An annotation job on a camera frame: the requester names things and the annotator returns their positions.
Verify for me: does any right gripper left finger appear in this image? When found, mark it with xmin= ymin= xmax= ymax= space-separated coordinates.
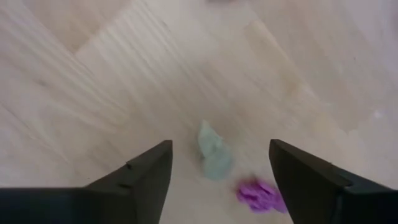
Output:
xmin=0 ymin=140 xmax=174 ymax=224

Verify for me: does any purple toy skeleton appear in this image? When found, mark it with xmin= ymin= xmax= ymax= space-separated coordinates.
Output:
xmin=235 ymin=177 xmax=289 ymax=215

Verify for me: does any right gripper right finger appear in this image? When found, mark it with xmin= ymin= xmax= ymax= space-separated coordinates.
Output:
xmin=269 ymin=139 xmax=398 ymax=224

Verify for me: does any pale green toy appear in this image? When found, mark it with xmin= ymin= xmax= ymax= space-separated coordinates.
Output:
xmin=197 ymin=119 xmax=233 ymax=181

